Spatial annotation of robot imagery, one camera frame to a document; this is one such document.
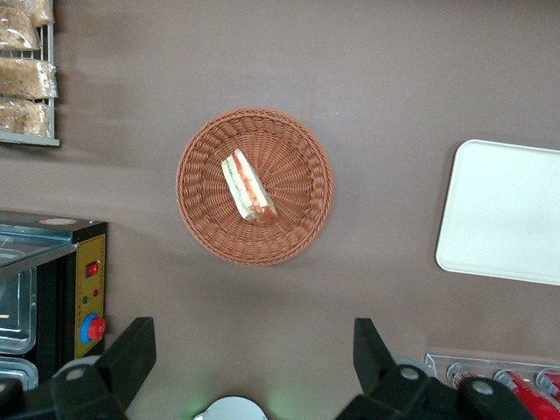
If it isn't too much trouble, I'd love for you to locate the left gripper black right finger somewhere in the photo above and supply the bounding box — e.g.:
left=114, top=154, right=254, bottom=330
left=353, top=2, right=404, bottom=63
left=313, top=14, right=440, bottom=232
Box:
left=334, top=318, right=536, bottom=420

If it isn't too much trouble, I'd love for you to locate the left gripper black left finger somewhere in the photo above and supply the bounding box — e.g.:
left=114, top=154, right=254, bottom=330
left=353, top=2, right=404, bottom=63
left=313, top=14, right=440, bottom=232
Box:
left=0, top=317, right=158, bottom=420

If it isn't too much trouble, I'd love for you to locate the triangle sandwich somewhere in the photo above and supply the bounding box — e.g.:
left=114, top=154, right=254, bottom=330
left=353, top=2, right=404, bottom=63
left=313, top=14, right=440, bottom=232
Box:
left=220, top=148, right=279, bottom=228

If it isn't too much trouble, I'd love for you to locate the brown round wicker basket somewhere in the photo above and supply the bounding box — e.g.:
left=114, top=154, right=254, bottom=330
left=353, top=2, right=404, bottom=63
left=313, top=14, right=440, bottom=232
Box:
left=175, top=108, right=335, bottom=267

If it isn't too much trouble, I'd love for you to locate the beige plastic tray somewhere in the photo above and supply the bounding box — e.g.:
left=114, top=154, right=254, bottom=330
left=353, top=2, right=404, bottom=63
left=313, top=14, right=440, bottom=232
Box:
left=435, top=138, right=560, bottom=288

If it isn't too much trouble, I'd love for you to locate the red knob on blue base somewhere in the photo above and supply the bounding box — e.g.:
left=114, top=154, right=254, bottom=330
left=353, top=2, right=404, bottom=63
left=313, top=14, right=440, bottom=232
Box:
left=78, top=312, right=108, bottom=347

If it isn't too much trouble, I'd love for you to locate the clear acrylic bottle rack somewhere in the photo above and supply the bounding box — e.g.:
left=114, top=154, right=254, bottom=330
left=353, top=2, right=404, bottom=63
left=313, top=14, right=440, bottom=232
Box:
left=423, top=353, right=560, bottom=420

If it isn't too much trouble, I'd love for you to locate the red cola bottle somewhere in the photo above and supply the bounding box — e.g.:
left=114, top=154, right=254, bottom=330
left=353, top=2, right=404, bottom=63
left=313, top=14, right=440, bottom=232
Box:
left=493, top=368, right=560, bottom=420
left=445, top=361, right=482, bottom=390
left=536, top=368, right=560, bottom=397

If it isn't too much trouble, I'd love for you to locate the steel warmer pan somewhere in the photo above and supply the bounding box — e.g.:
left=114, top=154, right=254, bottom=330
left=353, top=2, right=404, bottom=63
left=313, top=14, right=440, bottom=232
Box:
left=0, top=356, right=39, bottom=391
left=0, top=266, right=37, bottom=355

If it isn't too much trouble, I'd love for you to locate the black food warmer, yellow panel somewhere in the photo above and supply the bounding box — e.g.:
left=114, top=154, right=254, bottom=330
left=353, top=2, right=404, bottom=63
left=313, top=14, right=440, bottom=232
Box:
left=0, top=209, right=109, bottom=390

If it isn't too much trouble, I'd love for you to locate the clear bag of puffed snacks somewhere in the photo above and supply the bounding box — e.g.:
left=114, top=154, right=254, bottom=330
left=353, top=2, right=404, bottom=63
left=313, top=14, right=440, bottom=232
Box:
left=0, top=17, right=43, bottom=52
left=0, top=98, right=52, bottom=137
left=0, top=56, right=59, bottom=100
left=0, top=0, right=56, bottom=26

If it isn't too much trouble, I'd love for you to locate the grey wire rack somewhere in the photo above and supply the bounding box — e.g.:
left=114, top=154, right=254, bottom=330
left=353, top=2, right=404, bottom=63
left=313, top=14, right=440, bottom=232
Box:
left=0, top=0, right=61, bottom=148

